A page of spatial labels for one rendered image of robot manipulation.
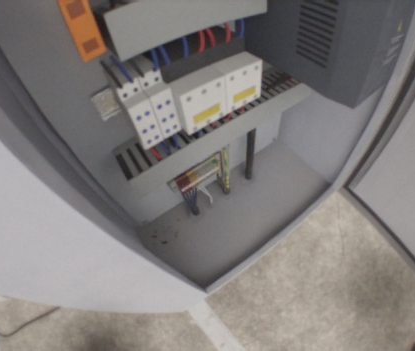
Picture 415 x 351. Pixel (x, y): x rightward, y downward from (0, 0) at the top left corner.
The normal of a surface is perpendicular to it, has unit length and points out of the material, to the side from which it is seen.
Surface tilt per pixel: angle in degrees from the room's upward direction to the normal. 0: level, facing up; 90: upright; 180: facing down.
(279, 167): 0
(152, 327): 0
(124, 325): 0
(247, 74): 90
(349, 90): 90
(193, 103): 90
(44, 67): 90
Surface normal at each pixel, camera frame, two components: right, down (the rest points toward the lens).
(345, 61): -0.69, 0.64
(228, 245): -0.11, -0.54
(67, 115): 0.57, 0.65
